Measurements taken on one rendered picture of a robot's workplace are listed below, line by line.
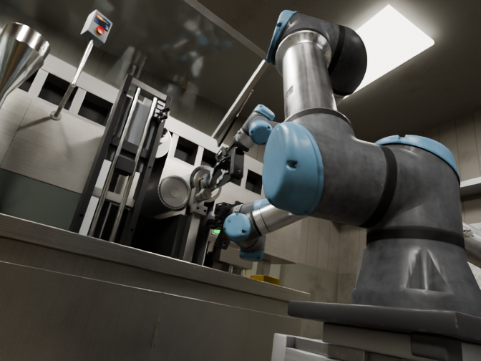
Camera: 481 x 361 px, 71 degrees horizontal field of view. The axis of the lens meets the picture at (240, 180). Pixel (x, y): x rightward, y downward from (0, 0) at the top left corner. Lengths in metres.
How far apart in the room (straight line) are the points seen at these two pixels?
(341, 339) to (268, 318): 0.66
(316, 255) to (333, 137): 4.50
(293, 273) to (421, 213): 4.19
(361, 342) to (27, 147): 1.31
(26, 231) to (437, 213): 0.72
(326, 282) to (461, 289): 4.56
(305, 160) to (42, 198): 1.18
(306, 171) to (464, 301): 0.21
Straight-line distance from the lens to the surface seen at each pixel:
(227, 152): 1.25
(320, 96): 0.55
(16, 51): 1.31
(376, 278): 0.44
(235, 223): 0.91
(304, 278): 4.73
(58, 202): 1.46
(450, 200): 0.49
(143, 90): 1.18
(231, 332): 1.04
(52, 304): 0.84
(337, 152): 0.42
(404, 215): 0.46
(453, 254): 0.47
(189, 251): 1.20
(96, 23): 1.40
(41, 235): 0.80
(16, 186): 1.45
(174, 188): 1.25
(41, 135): 1.51
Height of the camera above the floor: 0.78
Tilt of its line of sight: 22 degrees up
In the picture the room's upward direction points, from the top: 10 degrees clockwise
